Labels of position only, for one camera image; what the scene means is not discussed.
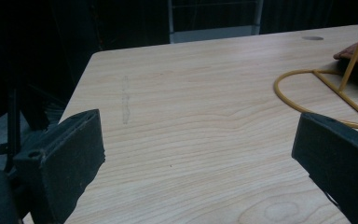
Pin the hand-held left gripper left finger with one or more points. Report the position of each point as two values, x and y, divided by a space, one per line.
62 161

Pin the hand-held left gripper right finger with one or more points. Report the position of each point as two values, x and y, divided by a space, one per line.
341 161

